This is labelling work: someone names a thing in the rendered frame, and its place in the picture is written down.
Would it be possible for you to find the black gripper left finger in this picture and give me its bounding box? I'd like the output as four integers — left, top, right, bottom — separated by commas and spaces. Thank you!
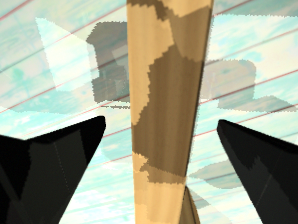
0, 116, 106, 224

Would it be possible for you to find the wooden board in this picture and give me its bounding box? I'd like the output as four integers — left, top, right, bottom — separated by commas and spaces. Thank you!
126, 0, 214, 224

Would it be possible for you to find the wooden post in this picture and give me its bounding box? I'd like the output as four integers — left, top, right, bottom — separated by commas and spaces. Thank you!
179, 185, 201, 224

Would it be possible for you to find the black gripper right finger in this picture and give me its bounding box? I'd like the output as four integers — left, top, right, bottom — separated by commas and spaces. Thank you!
217, 119, 298, 224

